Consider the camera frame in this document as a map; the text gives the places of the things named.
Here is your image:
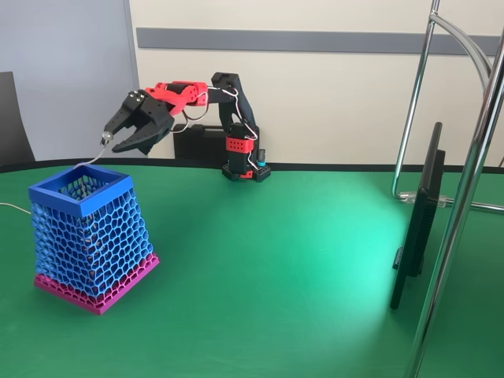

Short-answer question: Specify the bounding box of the blue and magenta lattice basket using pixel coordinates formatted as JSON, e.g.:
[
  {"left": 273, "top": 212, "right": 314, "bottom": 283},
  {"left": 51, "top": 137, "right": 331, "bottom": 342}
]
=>
[{"left": 28, "top": 161, "right": 161, "bottom": 316}]

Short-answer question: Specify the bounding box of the black plastic tool case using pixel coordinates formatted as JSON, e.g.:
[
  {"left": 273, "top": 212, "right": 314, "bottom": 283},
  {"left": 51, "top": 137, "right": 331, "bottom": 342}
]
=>
[{"left": 172, "top": 123, "right": 234, "bottom": 161}]

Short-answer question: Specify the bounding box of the black chair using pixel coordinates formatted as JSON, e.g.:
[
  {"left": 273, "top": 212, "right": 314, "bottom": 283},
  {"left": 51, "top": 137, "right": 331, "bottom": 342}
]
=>
[{"left": 0, "top": 71, "right": 36, "bottom": 166}]

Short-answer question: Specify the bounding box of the green table cloth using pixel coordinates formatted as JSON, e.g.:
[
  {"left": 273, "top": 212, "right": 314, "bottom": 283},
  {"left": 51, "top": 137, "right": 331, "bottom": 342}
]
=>
[{"left": 0, "top": 157, "right": 504, "bottom": 378}]

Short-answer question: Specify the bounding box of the clear plastic clip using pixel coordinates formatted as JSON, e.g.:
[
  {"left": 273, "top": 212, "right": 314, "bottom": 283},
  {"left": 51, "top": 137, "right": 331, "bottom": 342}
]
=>
[{"left": 398, "top": 190, "right": 454, "bottom": 208}]

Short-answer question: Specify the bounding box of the black flat monitor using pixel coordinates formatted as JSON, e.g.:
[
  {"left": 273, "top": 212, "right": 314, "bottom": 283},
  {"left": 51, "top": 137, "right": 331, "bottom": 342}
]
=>
[{"left": 389, "top": 121, "right": 447, "bottom": 311}]

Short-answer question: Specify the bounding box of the chrome tube stand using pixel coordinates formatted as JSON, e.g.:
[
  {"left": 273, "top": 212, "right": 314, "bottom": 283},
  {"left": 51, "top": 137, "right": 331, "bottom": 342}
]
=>
[{"left": 391, "top": 0, "right": 504, "bottom": 378}]

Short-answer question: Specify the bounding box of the grey wall rail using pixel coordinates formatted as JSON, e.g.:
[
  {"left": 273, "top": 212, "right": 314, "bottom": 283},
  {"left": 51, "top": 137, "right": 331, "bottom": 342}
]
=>
[{"left": 136, "top": 26, "right": 504, "bottom": 57}]

